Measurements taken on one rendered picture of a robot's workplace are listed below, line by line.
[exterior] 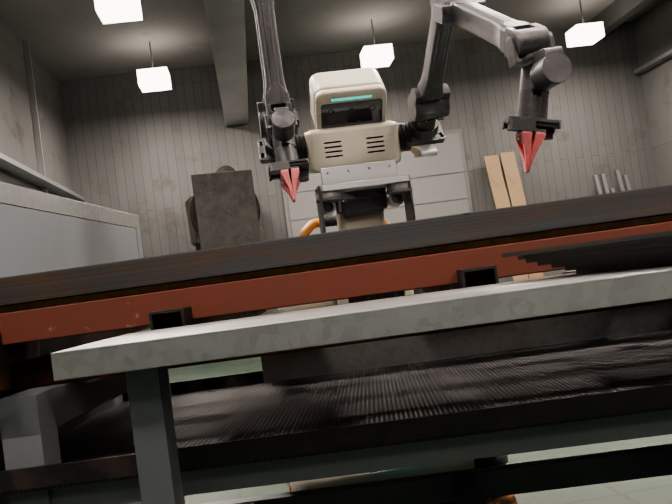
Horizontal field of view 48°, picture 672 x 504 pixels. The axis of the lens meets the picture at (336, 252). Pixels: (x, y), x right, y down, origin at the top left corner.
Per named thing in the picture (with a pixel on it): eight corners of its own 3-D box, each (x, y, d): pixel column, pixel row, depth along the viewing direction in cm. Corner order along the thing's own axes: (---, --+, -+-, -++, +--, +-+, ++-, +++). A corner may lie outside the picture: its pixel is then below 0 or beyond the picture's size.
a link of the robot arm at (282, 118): (296, 116, 201) (264, 119, 200) (296, 87, 190) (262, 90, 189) (303, 152, 195) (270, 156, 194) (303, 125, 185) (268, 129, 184)
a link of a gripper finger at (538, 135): (543, 170, 143) (547, 122, 144) (505, 167, 144) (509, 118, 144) (535, 176, 150) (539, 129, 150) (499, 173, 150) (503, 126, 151)
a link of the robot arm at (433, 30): (463, -31, 185) (424, -26, 183) (483, 3, 177) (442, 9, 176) (439, 103, 222) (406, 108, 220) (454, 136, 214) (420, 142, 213)
